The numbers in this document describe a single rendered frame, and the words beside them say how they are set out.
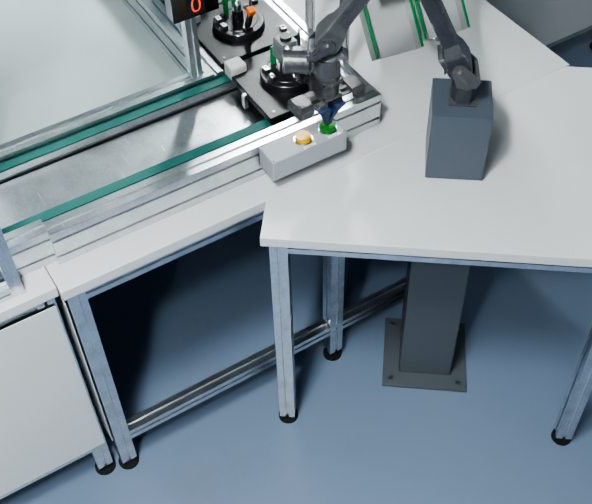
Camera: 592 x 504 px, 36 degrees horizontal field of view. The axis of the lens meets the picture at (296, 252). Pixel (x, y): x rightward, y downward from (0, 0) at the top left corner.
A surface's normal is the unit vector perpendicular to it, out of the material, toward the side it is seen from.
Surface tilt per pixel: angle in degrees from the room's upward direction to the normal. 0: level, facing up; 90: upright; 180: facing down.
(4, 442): 90
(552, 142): 0
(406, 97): 0
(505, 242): 0
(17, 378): 90
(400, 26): 45
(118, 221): 90
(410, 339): 90
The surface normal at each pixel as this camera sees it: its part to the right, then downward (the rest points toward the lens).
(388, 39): 0.24, 0.04
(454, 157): -0.11, 0.76
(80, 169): -0.02, -0.65
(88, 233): 0.52, 0.64
